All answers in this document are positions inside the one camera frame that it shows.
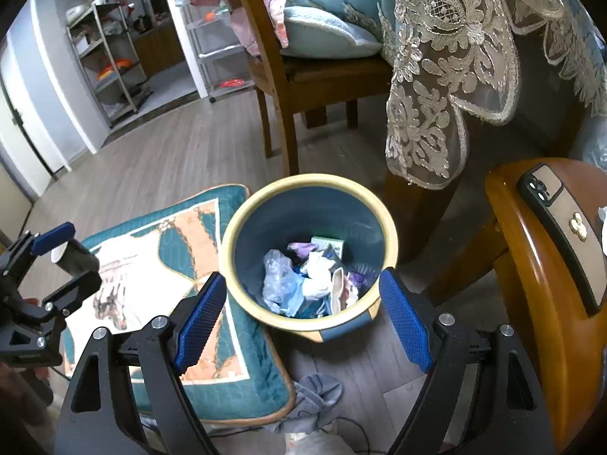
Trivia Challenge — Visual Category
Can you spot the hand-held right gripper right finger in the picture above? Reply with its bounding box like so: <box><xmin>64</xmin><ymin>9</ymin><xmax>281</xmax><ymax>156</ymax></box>
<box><xmin>378</xmin><ymin>268</ymin><xmax>555</xmax><ymax>455</ymax></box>

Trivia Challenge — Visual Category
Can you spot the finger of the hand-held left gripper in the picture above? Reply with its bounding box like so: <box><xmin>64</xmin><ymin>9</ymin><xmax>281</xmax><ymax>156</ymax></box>
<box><xmin>0</xmin><ymin>222</ymin><xmax>77</xmax><ymax>295</ymax></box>
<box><xmin>40</xmin><ymin>270</ymin><xmax>102</xmax><ymax>323</ymax></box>

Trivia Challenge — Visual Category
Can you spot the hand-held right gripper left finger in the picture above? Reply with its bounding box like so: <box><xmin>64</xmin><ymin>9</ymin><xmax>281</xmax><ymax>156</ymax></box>
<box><xmin>54</xmin><ymin>272</ymin><xmax>227</xmax><ymax>455</ymax></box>

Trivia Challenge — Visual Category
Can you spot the black mug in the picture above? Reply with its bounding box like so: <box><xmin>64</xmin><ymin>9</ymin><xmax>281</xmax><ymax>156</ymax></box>
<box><xmin>50</xmin><ymin>241</ymin><xmax>101</xmax><ymax>278</ymax></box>

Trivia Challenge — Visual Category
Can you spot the clear plastic wrapper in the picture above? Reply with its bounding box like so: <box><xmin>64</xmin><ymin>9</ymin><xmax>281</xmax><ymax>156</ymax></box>
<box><xmin>262</xmin><ymin>249</ymin><xmax>304</xmax><ymax>316</ymax></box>

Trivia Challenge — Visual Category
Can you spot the white tissue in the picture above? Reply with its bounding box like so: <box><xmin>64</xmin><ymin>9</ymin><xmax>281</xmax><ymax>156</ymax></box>
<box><xmin>303</xmin><ymin>251</ymin><xmax>333</xmax><ymax>280</ymax></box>

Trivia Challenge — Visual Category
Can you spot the green and white medicine box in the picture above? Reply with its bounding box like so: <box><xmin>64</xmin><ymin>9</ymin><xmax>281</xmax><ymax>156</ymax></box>
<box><xmin>310</xmin><ymin>236</ymin><xmax>344</xmax><ymax>261</ymax></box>

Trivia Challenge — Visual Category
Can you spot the blue bin with cream rim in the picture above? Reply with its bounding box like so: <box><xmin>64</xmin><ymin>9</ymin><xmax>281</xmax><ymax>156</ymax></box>
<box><xmin>219</xmin><ymin>174</ymin><xmax>399</xmax><ymax>344</ymax></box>

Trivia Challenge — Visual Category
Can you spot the teal printed cushion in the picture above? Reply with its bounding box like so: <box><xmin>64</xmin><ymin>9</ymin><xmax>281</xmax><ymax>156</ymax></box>
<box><xmin>61</xmin><ymin>184</ymin><xmax>295</xmax><ymax>425</ymax></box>

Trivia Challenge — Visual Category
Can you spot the grey cloth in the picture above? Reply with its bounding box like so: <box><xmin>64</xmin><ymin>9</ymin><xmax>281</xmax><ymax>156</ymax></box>
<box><xmin>275</xmin><ymin>373</ymin><xmax>344</xmax><ymax>434</ymax></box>

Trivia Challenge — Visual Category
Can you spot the white door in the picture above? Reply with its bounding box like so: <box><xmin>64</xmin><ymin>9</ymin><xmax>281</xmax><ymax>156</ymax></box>
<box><xmin>0</xmin><ymin>38</ymin><xmax>72</xmax><ymax>185</ymax></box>

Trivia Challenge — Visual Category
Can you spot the amber wooden chair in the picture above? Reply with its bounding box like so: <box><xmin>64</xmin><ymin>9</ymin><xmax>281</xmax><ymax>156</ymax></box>
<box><xmin>422</xmin><ymin>157</ymin><xmax>607</xmax><ymax>455</ymax></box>

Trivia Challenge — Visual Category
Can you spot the white cloth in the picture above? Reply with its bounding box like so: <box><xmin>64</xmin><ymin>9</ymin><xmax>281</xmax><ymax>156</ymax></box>
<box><xmin>285</xmin><ymin>429</ymin><xmax>359</xmax><ymax>455</ymax></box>

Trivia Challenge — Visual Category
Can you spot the metal shelving rack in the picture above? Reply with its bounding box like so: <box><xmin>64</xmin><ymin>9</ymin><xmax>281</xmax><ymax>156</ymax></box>
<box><xmin>65</xmin><ymin>0</ymin><xmax>153</xmax><ymax>126</ymax></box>

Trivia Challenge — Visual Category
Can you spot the black and beige phone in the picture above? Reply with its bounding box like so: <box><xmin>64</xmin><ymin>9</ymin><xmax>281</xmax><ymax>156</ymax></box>
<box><xmin>517</xmin><ymin>163</ymin><xmax>607</xmax><ymax>317</ymax></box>

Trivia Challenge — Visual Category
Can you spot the wooden kitchen cabinet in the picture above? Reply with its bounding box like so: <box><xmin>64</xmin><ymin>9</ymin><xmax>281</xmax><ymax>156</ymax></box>
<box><xmin>130</xmin><ymin>24</ymin><xmax>186</xmax><ymax>79</ymax></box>

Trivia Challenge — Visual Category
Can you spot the white shelf cart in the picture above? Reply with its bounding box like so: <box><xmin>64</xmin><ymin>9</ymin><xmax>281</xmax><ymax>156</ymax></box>
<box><xmin>175</xmin><ymin>0</ymin><xmax>257</xmax><ymax>102</ymax></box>

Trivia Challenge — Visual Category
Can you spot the clear plastic bag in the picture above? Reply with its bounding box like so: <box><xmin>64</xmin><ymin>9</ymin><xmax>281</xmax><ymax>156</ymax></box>
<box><xmin>581</xmin><ymin>118</ymin><xmax>607</xmax><ymax>171</ymax></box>

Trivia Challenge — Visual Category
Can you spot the teal lace-trimmed tablecloth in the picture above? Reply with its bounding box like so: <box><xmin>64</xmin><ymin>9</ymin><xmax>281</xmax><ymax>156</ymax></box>
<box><xmin>275</xmin><ymin>0</ymin><xmax>607</xmax><ymax>190</ymax></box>

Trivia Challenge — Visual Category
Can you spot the light blue pillow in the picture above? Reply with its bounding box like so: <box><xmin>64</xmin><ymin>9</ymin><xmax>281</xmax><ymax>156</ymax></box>
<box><xmin>283</xmin><ymin>6</ymin><xmax>384</xmax><ymax>60</ymax></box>

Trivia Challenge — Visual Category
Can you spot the pink patterned cloth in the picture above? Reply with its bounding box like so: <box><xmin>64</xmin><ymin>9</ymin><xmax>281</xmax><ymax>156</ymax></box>
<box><xmin>230</xmin><ymin>0</ymin><xmax>290</xmax><ymax>58</ymax></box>

